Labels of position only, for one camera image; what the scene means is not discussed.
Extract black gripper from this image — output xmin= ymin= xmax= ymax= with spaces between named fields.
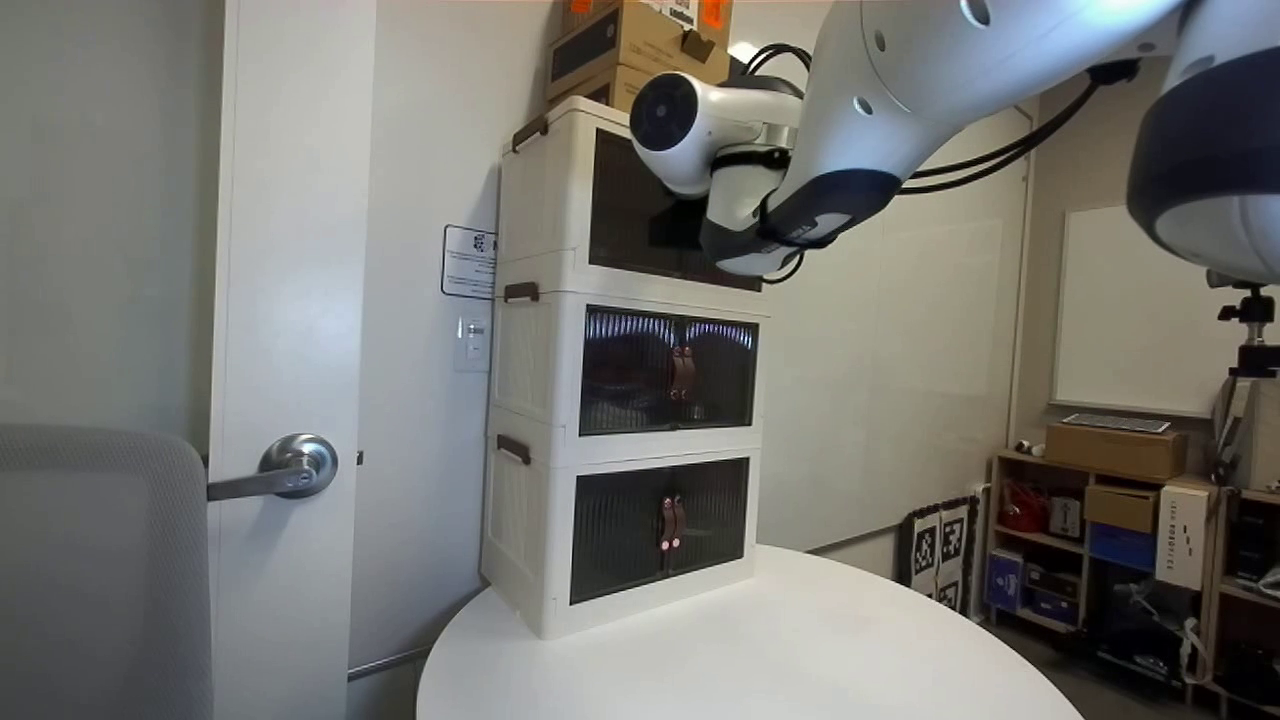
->
xmin=695 ymin=213 xmax=806 ymax=287

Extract white three-tier cabinet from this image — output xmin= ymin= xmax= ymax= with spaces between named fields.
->
xmin=474 ymin=90 xmax=777 ymax=639

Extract large brown cardboard box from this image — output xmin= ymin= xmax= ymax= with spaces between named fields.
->
xmin=534 ymin=0 xmax=737 ymax=116

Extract black white fiducial tag board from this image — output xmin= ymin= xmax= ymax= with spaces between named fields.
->
xmin=895 ymin=490 xmax=983 ymax=617

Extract red shelf item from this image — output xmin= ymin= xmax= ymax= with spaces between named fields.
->
xmin=1000 ymin=474 xmax=1052 ymax=534

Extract white whiteboard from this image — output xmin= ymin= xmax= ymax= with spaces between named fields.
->
xmin=1052 ymin=199 xmax=1247 ymax=422

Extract small blue box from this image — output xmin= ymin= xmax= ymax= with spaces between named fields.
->
xmin=987 ymin=549 xmax=1030 ymax=610

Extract flat brown cardboard box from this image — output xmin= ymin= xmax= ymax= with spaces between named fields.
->
xmin=1040 ymin=412 xmax=1187 ymax=484

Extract white room door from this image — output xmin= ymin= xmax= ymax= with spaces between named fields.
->
xmin=205 ymin=0 xmax=378 ymax=720

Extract small brown cardboard box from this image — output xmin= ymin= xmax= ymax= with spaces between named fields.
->
xmin=1085 ymin=474 xmax=1158 ymax=534

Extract blue storage bin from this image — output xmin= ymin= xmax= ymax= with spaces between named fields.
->
xmin=1085 ymin=521 xmax=1158 ymax=574

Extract wooden shelf unit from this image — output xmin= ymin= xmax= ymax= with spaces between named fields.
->
xmin=983 ymin=448 xmax=1280 ymax=714

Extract tall white box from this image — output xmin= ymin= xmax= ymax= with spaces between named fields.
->
xmin=1150 ymin=474 xmax=1215 ymax=593

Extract grey-backed black office chair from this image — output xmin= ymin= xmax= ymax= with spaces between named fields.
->
xmin=0 ymin=419 xmax=216 ymax=720

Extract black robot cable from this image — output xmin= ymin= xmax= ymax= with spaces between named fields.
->
xmin=737 ymin=34 xmax=1122 ymax=199

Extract small white wall sign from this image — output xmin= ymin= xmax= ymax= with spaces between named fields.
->
xmin=437 ymin=221 xmax=501 ymax=302

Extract white light switch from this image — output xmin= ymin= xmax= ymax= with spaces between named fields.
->
xmin=448 ymin=311 xmax=493 ymax=375

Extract silver door lever handle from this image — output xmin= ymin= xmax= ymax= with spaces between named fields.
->
xmin=205 ymin=428 xmax=345 ymax=509

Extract black camera tripod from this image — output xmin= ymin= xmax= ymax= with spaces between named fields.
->
xmin=1211 ymin=278 xmax=1280 ymax=484

